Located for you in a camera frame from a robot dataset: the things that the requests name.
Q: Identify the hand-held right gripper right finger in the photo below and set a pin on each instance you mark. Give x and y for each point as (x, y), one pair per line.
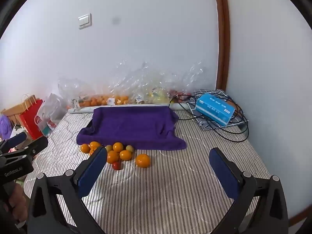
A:
(223, 173)

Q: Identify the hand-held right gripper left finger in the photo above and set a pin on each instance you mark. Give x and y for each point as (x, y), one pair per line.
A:
(93, 170)

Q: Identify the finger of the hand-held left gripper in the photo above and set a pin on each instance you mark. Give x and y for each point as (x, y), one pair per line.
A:
(17, 137)
(36, 146)

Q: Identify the small orange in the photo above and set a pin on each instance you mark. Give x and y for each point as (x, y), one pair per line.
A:
(113, 156)
(91, 152)
(142, 160)
(125, 155)
(118, 147)
(95, 145)
(85, 148)

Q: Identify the red cherry tomato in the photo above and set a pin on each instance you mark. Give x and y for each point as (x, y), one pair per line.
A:
(116, 165)

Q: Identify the yellow-green plum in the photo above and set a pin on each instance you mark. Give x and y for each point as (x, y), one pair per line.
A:
(108, 148)
(129, 148)

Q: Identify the person's left hand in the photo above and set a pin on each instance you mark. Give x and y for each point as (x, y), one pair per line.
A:
(18, 199)

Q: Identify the purple plush toy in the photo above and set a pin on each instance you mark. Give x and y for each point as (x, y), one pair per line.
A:
(4, 126)

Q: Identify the red paper bag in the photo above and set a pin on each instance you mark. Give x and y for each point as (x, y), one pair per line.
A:
(29, 121)

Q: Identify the brown paper bag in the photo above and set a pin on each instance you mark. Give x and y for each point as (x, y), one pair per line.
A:
(14, 111)

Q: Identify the white plastic bag red print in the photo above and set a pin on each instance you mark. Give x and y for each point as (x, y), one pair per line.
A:
(52, 112)

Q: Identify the white paper roll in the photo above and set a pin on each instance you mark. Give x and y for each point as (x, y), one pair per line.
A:
(80, 110)

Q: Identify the purple towel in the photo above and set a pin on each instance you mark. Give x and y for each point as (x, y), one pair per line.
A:
(136, 126)

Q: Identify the striped bed sheet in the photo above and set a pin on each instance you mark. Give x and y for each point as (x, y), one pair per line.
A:
(165, 195)

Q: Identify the blue tissue box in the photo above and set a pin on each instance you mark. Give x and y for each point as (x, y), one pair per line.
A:
(214, 108)

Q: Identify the clear bag of oranges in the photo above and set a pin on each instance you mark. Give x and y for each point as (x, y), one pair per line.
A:
(102, 100)

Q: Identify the clear bag of red tomatoes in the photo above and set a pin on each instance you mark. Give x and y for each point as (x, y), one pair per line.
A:
(174, 93)

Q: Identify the clear bag of yellow produce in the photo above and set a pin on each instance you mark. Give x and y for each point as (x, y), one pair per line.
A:
(158, 93)

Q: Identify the large crumpled clear plastic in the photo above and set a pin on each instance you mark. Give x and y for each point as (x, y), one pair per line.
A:
(151, 78)

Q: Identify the white wall switch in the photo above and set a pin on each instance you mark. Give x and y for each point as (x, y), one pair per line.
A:
(85, 21)

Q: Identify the brown wooden door frame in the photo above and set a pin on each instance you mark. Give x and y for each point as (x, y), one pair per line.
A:
(223, 29)

